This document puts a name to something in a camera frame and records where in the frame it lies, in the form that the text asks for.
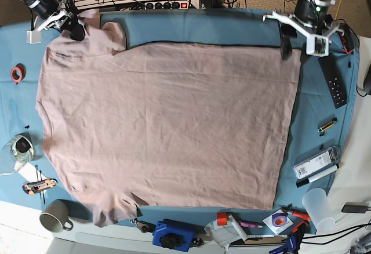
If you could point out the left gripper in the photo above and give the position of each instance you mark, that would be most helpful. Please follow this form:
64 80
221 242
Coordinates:
307 19

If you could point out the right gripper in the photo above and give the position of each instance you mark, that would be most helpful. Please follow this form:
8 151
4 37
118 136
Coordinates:
58 15

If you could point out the pink T-shirt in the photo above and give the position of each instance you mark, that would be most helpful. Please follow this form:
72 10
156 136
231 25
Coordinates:
163 123

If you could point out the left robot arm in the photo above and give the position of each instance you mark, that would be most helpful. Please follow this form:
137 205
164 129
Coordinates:
311 20

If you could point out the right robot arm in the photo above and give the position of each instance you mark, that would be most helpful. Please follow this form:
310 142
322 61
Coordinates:
36 22

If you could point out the black remote control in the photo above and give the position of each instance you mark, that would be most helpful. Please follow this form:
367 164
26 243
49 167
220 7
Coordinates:
333 80

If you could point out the orange black clamp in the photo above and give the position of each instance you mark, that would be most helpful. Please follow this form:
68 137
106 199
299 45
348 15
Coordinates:
346 39

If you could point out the red tape roll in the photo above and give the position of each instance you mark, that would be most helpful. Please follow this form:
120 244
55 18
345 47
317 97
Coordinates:
17 73

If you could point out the white power strip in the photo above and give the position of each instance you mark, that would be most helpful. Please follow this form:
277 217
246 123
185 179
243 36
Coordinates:
164 4

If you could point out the blue table cloth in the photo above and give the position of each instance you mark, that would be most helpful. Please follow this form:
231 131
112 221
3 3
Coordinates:
313 106

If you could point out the clear tape roll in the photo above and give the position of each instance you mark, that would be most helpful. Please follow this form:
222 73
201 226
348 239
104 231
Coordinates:
20 149

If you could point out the clear plastic package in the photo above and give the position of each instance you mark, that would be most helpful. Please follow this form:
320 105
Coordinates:
317 162

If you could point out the black white marker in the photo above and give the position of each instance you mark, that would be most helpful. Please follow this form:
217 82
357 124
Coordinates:
317 176

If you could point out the orange utility knife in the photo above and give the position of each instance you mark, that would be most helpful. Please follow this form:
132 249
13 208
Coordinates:
38 187

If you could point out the translucent plastic cup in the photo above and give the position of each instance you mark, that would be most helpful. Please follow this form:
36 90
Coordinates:
317 206

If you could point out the black power adapter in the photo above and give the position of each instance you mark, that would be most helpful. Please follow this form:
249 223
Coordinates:
350 207

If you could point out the grey ceramic mug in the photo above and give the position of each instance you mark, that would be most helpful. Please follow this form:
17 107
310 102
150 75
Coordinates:
54 217

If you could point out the blue purple disc sleeve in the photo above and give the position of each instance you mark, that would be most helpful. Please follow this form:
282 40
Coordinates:
278 222

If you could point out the red plastic block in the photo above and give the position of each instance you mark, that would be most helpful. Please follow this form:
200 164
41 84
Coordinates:
221 219

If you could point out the pink pen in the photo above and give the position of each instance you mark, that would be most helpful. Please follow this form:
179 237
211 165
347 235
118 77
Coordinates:
246 224

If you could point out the white paper tube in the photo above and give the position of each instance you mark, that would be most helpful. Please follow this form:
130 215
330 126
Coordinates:
237 227

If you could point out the blue bar clamp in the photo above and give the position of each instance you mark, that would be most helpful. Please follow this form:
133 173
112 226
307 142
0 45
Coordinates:
293 241

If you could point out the blue plastic box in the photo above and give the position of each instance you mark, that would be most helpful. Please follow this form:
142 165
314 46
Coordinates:
173 235

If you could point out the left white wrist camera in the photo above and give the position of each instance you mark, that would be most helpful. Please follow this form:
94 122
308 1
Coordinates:
317 45

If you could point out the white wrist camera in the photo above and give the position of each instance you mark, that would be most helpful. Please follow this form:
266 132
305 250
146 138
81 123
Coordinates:
33 37
317 45

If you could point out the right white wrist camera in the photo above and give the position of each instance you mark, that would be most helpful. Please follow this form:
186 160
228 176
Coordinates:
33 37

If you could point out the red handled pliers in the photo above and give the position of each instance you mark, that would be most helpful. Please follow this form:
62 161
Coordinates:
296 213

